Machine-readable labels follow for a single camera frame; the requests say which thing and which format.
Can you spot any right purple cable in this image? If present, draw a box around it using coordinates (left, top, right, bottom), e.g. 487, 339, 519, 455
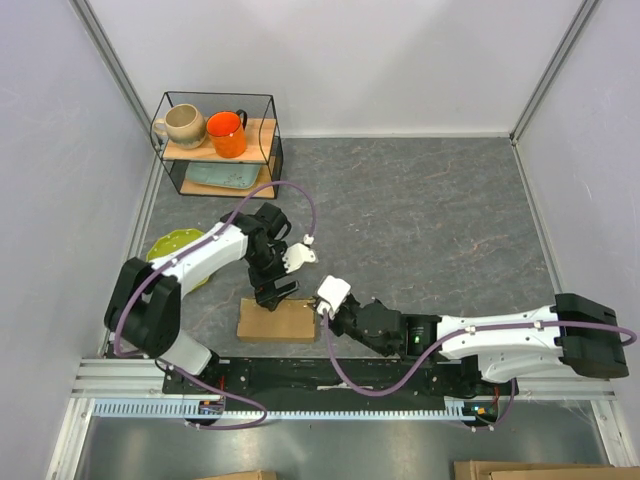
322, 308, 639, 431

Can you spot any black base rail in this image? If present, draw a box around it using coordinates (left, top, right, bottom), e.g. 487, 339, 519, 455
162, 355, 521, 414

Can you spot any black wire wooden shelf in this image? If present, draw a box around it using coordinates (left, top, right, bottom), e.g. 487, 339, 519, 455
149, 91, 283, 199

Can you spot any brown cardboard express box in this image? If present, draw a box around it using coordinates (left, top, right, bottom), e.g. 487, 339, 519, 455
237, 298, 316, 344

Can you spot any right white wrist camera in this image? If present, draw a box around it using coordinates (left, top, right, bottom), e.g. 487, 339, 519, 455
315, 275, 351, 315

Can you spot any cardboard piece bottom centre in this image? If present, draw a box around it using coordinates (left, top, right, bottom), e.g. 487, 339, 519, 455
198, 470, 278, 480

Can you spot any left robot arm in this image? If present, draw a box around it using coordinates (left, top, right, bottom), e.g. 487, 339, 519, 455
104, 203, 298, 393

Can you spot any light green tray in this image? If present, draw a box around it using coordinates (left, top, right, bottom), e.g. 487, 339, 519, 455
185, 162, 261, 190

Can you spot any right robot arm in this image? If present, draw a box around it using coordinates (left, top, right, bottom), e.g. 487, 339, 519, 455
314, 293, 637, 394

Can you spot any yellow-green dotted plate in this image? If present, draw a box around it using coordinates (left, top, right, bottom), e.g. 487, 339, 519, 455
146, 228, 204, 266

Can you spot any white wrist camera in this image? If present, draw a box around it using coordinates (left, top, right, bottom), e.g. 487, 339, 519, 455
315, 275, 351, 315
283, 234, 318, 274

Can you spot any beige ceramic mug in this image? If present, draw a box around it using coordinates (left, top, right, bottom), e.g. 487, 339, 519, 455
152, 104, 207, 150

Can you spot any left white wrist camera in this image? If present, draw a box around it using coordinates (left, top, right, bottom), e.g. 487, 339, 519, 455
283, 234, 318, 274

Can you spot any orange mug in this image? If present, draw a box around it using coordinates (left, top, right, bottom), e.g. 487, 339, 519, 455
206, 109, 248, 158

